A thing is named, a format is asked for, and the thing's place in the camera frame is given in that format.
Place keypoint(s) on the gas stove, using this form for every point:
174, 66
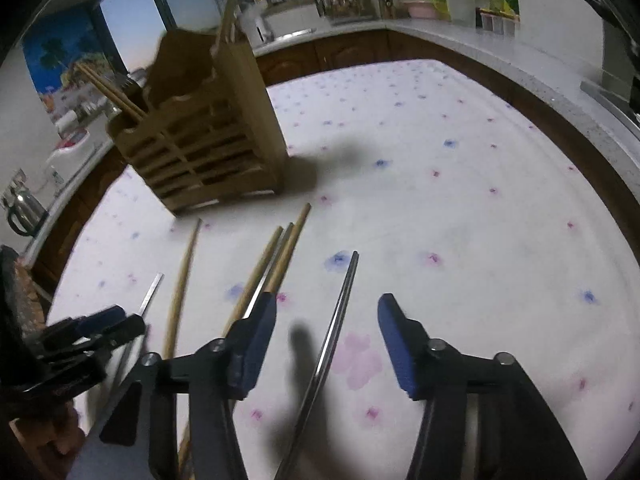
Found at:
610, 105

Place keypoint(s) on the wooden slatted utensil holder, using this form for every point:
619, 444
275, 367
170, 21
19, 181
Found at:
210, 160

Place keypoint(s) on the row of spice jars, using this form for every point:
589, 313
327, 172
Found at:
497, 22

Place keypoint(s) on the tropical wall poster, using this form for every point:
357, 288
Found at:
60, 65

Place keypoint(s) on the white floral tablecloth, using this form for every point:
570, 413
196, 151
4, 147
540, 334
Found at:
450, 210

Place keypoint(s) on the kitchen faucet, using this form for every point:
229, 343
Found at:
255, 20

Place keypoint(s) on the steel electric kettle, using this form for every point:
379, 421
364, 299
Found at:
22, 210

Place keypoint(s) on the green and pink basket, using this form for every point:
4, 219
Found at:
420, 2

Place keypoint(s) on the paper towel roll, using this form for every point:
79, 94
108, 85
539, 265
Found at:
68, 121

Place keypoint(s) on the steel kitchen sink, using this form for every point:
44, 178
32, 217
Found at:
295, 35

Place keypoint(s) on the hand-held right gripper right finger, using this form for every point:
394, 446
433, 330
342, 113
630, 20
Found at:
397, 345

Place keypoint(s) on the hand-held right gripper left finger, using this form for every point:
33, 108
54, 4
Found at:
257, 345

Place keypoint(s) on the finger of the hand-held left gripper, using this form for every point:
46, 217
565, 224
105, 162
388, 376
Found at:
125, 329
100, 319

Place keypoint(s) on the metal chopstick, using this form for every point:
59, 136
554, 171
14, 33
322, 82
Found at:
152, 294
330, 330
274, 265

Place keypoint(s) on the wall power outlet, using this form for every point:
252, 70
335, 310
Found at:
19, 177

